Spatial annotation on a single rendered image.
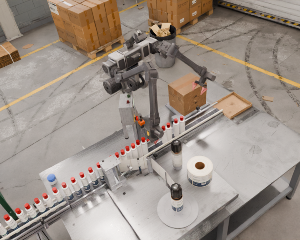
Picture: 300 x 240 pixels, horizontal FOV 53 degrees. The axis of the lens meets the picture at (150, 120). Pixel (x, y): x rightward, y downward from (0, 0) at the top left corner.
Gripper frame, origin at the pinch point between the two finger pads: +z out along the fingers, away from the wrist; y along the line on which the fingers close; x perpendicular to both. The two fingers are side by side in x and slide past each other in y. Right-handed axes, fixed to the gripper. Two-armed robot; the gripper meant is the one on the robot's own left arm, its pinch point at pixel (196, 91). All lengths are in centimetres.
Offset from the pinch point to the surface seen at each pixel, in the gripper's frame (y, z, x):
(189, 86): -14.7, 0.3, 8.5
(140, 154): 0, 65, -43
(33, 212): -13, 119, -119
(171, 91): -29.0, 12.0, 3.3
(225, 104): 8.4, 4.4, 48.2
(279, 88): -6, -33, 226
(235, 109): 21, 4, 49
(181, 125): 7.2, 31.7, -11.8
